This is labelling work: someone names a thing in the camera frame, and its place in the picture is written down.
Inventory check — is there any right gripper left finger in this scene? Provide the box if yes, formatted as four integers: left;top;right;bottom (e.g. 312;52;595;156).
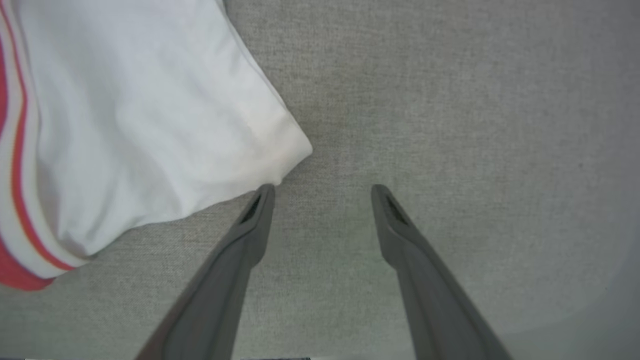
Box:
135;183;276;360

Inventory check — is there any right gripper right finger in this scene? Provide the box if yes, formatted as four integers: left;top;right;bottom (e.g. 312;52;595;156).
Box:
371;184;512;360

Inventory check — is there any red basketball jersey white trim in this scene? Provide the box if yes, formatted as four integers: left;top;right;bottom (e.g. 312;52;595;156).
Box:
0;0;314;292

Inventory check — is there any grey fabric sofa seat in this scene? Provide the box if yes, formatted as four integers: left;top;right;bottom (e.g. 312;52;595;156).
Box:
0;0;640;360

